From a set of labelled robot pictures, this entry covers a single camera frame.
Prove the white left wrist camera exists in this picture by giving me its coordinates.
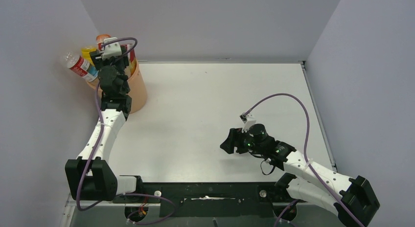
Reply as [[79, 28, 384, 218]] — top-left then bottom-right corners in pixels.
[[101, 37, 122, 60]]

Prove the orange plastic bin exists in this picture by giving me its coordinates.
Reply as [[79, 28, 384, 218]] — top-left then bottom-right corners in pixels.
[[86, 58, 148, 114]]

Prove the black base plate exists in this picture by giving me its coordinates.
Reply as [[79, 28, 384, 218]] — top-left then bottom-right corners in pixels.
[[112, 182, 307, 219]]

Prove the aluminium frame rail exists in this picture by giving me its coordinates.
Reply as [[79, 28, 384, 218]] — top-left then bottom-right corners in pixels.
[[59, 194, 76, 227]]

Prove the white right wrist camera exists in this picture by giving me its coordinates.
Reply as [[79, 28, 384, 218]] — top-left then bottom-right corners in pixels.
[[239, 113, 256, 133]]

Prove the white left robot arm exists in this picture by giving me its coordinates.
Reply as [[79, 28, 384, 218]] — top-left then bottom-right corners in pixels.
[[65, 45, 142, 203]]

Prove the yellow-label bottle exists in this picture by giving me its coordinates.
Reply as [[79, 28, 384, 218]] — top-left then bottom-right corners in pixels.
[[80, 45, 97, 65]]

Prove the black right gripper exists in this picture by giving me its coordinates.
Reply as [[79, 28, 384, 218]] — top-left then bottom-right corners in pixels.
[[221, 128, 265, 155]]

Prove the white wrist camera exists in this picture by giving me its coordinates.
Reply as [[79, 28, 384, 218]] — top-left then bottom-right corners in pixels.
[[101, 37, 122, 60], [239, 113, 256, 133]]

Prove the orange drink bottle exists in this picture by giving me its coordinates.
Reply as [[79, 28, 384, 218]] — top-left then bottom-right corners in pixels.
[[95, 34, 111, 50]]

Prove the red-label bottle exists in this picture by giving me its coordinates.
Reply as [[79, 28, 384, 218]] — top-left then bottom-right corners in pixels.
[[60, 52, 98, 82]]

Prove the red-yellow label bottle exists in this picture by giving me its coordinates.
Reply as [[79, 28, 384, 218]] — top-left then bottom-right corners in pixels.
[[127, 49, 137, 77]]

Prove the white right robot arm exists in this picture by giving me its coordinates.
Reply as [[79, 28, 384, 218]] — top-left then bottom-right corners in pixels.
[[220, 124, 380, 227]]

